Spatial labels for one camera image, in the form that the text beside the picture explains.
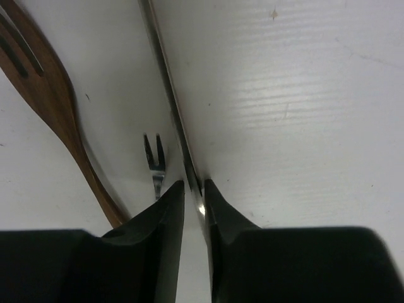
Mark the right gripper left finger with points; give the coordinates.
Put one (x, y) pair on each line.
(136, 262)

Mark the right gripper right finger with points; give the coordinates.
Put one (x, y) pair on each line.
(314, 264)

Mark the small metal fork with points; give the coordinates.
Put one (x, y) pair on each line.
(156, 167)

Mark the grey metal chopstick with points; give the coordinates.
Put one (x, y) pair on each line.
(155, 37)

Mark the brown wooden fork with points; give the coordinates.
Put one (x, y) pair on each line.
(34, 69)

